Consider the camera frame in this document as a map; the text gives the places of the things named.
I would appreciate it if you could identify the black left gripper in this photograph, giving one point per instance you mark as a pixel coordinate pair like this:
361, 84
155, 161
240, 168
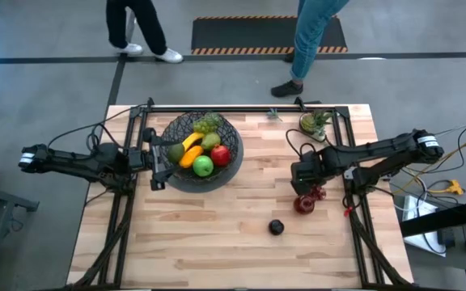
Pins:
144, 158

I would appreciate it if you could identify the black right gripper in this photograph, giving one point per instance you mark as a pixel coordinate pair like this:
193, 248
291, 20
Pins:
307, 171

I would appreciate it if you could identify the green avocado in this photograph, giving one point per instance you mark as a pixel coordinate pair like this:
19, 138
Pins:
175, 153

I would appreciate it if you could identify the red grape bunch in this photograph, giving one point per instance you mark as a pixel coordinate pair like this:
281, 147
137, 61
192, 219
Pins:
318, 194

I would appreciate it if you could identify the dark red apple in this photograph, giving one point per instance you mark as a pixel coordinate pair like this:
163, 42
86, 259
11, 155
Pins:
303, 205

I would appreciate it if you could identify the orange mango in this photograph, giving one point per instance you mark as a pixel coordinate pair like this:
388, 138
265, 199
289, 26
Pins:
190, 157

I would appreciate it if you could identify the yellow banana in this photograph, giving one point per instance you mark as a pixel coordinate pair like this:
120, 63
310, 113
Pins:
192, 140

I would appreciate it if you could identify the green apple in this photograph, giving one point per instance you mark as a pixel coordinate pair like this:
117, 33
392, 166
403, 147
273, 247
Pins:
203, 166

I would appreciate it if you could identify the green pear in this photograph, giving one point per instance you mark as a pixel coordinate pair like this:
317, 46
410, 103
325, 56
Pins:
211, 141

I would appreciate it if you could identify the green grape bunch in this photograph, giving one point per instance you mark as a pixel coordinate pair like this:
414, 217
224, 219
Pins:
208, 123

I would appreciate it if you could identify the black plum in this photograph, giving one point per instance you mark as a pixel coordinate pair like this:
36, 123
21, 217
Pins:
276, 227

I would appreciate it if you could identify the bright red apple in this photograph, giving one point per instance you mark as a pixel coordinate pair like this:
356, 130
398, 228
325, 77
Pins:
221, 155

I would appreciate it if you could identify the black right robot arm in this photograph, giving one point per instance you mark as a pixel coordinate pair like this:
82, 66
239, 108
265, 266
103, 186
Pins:
378, 151

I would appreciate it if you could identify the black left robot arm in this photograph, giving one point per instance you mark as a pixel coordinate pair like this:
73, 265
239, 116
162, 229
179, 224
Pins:
75, 163

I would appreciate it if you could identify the small green plant sprig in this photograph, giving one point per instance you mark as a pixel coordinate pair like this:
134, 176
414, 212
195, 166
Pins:
273, 115

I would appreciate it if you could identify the grey round woven placemat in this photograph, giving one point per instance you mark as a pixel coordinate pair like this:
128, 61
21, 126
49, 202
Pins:
217, 186

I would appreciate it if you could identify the person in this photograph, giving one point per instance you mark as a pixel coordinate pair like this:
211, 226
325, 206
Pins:
152, 28
310, 36

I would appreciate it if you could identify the white box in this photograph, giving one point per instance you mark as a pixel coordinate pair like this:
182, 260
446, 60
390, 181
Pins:
423, 242

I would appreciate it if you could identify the black metal beam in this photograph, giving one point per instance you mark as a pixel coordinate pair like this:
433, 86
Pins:
439, 220

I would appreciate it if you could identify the black hazard-striped floor mat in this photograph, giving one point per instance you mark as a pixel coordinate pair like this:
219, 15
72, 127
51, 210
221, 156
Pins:
237, 34

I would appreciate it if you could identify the yellow power plug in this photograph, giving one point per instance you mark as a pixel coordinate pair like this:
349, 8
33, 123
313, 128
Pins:
455, 187

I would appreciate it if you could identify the black aluminium table frame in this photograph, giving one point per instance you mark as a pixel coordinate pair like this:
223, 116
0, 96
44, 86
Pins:
257, 109

